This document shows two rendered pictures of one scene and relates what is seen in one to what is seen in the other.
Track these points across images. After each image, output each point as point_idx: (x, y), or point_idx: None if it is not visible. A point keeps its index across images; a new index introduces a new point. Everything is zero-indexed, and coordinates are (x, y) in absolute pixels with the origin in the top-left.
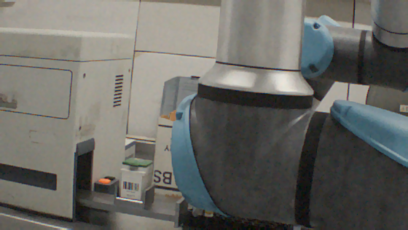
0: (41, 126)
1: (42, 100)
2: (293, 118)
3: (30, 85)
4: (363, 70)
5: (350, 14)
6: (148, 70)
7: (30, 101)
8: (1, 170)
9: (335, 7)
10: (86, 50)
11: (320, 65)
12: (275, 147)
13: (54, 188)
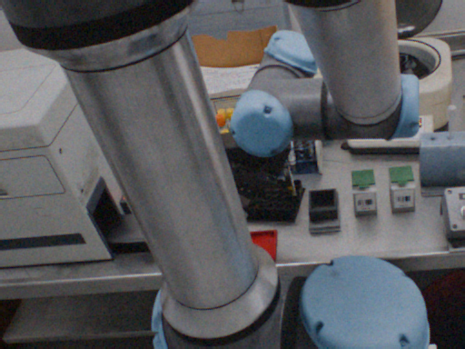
0: (44, 203)
1: (31, 184)
2: (263, 331)
3: (9, 174)
4: (331, 136)
5: None
6: None
7: (18, 187)
8: (25, 242)
9: None
10: (48, 130)
11: (281, 149)
12: None
13: (84, 242)
